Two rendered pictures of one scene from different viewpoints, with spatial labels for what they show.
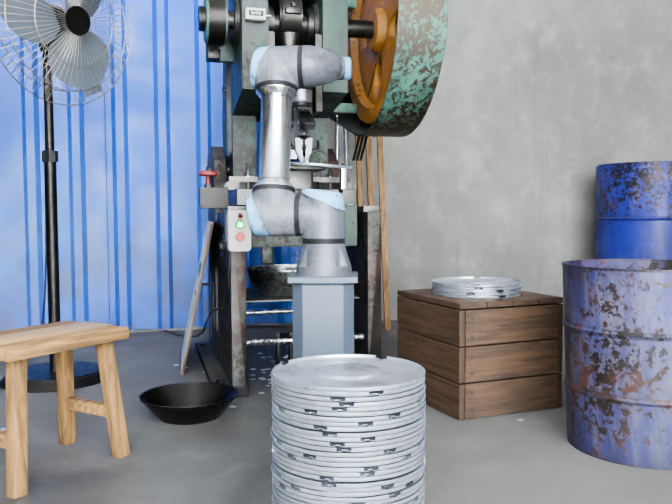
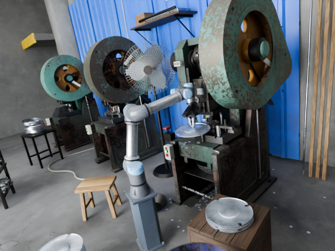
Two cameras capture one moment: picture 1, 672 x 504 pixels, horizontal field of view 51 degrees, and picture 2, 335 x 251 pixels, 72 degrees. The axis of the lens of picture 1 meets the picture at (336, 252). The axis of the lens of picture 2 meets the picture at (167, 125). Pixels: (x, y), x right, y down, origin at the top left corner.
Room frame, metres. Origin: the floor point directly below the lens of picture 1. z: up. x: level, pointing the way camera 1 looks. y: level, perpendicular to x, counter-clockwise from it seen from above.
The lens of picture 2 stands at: (1.51, -1.46, 1.34)
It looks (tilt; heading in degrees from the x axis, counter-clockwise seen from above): 15 degrees down; 64
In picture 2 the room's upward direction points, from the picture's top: 9 degrees counter-clockwise
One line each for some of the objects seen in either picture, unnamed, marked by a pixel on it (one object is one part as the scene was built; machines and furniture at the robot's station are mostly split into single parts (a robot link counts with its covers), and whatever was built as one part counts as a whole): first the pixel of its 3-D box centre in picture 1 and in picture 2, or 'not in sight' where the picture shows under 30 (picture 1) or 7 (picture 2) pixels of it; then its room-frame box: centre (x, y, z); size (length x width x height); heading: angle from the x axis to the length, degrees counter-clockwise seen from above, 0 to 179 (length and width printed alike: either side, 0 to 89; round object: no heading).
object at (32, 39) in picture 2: not in sight; (45, 40); (1.81, 6.12, 2.44); 1.25 x 0.92 x 0.27; 105
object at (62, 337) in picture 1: (43, 400); (99, 197); (1.70, 0.72, 0.16); 0.34 x 0.24 x 0.34; 149
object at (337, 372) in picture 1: (348, 371); (59, 250); (1.33, -0.02, 0.32); 0.29 x 0.29 x 0.01
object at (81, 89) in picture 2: not in sight; (81, 99); (2.08, 3.63, 0.87); 1.53 x 0.99 x 1.74; 18
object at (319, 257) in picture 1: (323, 256); (139, 187); (1.92, 0.03, 0.50); 0.15 x 0.15 x 0.10
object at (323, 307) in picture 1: (324, 355); (145, 218); (1.92, 0.03, 0.23); 0.19 x 0.19 x 0.45; 88
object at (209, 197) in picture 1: (214, 213); (170, 141); (2.41, 0.41, 0.62); 0.10 x 0.06 x 0.20; 105
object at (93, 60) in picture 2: not in sight; (132, 100); (2.61, 1.94, 0.87); 1.53 x 0.99 x 1.74; 13
